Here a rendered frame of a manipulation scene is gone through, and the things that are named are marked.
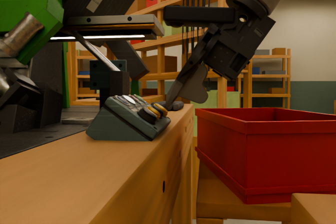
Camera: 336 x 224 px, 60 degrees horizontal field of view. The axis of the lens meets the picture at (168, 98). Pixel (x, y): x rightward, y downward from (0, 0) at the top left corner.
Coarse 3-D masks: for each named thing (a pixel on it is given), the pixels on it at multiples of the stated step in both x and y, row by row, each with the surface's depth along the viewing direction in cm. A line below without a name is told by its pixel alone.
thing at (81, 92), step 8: (80, 56) 893; (88, 56) 892; (80, 64) 942; (80, 72) 905; (88, 72) 903; (80, 80) 943; (80, 88) 909; (88, 88) 906; (80, 96) 897; (88, 96) 896; (96, 96) 895
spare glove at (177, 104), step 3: (153, 102) 98; (156, 102) 99; (159, 102) 97; (162, 102) 97; (174, 102) 96; (177, 102) 96; (180, 102) 98; (162, 105) 90; (171, 105) 91; (174, 105) 89; (177, 105) 89; (180, 105) 96; (183, 105) 103; (165, 108) 89; (168, 108) 89; (171, 108) 92; (174, 108) 89; (177, 108) 89
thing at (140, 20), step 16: (80, 16) 65; (96, 16) 65; (112, 16) 64; (128, 16) 64; (144, 16) 63; (80, 32) 73; (96, 32) 72; (112, 32) 72; (128, 32) 71; (144, 32) 71; (160, 32) 74
